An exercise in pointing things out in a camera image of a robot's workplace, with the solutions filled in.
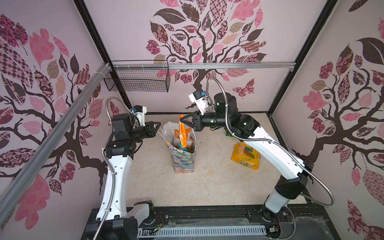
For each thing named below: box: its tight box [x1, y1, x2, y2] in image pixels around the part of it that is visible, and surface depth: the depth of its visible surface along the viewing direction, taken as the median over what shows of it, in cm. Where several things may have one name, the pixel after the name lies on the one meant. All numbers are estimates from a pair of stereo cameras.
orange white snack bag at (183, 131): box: [178, 114, 191, 148], surface depth 61 cm
